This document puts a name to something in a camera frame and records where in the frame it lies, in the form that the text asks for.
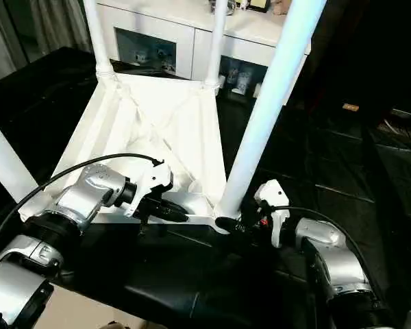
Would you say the beige curtain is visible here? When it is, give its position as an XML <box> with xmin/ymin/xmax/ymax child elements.
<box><xmin>0</xmin><ymin>0</ymin><xmax>94</xmax><ymax>84</ymax></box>

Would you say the small framed picture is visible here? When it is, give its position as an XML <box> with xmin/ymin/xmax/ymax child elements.
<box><xmin>248</xmin><ymin>0</ymin><xmax>272</xmax><ymax>13</ymax></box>

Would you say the beige teddy bear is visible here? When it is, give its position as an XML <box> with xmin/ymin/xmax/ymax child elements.
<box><xmin>271</xmin><ymin>0</ymin><xmax>292</xmax><ymax>16</ymax></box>

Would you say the white plastic table leg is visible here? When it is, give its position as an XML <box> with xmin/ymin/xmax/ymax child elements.
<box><xmin>214</xmin><ymin>0</ymin><xmax>329</xmax><ymax>221</ymax></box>
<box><xmin>0</xmin><ymin>110</ymin><xmax>41</xmax><ymax>207</ymax></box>
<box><xmin>203</xmin><ymin>0</ymin><xmax>230</xmax><ymax>89</ymax></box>
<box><xmin>83</xmin><ymin>0</ymin><xmax>116</xmax><ymax>79</ymax></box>

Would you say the long black bar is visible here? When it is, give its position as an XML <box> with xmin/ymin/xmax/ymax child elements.
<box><xmin>389</xmin><ymin>108</ymin><xmax>411</xmax><ymax>123</ymax></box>

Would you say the dark cluttered bundle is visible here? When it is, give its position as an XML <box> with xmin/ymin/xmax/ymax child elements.
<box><xmin>208</xmin><ymin>0</ymin><xmax>238</xmax><ymax>16</ymax></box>

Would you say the white printed mug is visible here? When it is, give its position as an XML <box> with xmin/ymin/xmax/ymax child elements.
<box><xmin>238</xmin><ymin>66</ymin><xmax>255</xmax><ymax>94</ymax></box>

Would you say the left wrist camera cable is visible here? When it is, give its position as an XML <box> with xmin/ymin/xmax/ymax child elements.
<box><xmin>0</xmin><ymin>153</ymin><xmax>166</xmax><ymax>263</ymax></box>

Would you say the black shiny mat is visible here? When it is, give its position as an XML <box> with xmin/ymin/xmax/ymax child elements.
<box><xmin>0</xmin><ymin>44</ymin><xmax>411</xmax><ymax>329</ymax></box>

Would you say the white sideboard cabinet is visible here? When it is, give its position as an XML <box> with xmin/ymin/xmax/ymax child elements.
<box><xmin>95</xmin><ymin>0</ymin><xmax>312</xmax><ymax>106</ymax></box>

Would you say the white plastic table top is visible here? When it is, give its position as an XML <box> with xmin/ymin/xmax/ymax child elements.
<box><xmin>18</xmin><ymin>70</ymin><xmax>243</xmax><ymax>238</ymax></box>

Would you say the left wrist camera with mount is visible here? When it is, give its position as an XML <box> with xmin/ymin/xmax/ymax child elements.
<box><xmin>121</xmin><ymin>158</ymin><xmax>175</xmax><ymax>219</ymax></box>

